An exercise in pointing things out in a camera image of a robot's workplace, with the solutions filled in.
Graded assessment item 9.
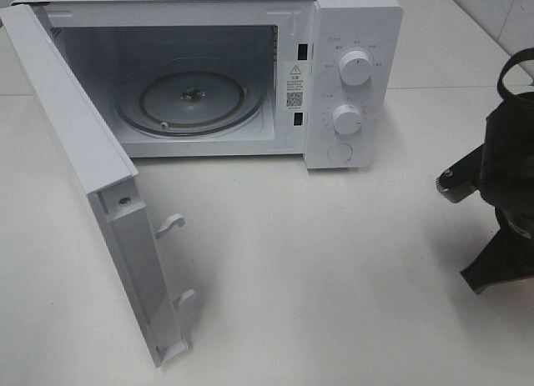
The round white door button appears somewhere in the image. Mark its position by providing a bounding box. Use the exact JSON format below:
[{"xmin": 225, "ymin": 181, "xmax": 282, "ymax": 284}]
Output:
[{"xmin": 327, "ymin": 143, "xmax": 353, "ymax": 164}]

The white microwave oven body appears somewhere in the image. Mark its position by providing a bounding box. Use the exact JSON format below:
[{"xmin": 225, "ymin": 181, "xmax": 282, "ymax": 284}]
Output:
[{"xmin": 7, "ymin": 0, "xmax": 403, "ymax": 169}]

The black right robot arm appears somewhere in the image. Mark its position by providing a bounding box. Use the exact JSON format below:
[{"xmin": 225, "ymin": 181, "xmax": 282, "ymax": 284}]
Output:
[{"xmin": 461, "ymin": 102, "xmax": 533, "ymax": 294}]

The white microwave knob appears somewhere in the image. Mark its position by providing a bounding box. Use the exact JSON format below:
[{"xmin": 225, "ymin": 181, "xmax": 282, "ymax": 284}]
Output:
[
  {"xmin": 332, "ymin": 104, "xmax": 363, "ymax": 136},
  {"xmin": 338, "ymin": 49, "xmax": 373, "ymax": 86}
]

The white microwave door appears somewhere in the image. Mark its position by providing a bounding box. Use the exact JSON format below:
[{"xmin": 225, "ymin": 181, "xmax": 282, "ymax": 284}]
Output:
[{"xmin": 1, "ymin": 4, "xmax": 196, "ymax": 367}]

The glass microwave turntable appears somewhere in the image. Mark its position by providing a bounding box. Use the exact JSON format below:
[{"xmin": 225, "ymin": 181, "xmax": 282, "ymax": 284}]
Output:
[{"xmin": 116, "ymin": 70, "xmax": 266, "ymax": 138}]

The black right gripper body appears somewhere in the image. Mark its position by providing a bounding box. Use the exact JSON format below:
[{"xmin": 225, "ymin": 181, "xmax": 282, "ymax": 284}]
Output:
[{"xmin": 461, "ymin": 208, "xmax": 533, "ymax": 295}]

